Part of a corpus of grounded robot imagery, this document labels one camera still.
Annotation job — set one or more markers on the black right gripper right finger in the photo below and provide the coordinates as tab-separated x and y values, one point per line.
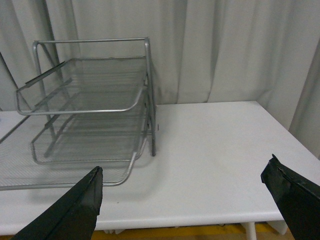
296	197

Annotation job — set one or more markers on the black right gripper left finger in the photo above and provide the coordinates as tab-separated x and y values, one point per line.
71	217

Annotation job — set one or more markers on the silver mesh tray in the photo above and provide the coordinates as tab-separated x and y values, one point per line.
85	85
78	139
18	170

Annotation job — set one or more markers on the grey curtain backdrop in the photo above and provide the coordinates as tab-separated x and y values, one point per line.
202	50

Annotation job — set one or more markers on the silver mesh rack frame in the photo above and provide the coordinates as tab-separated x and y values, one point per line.
148	60

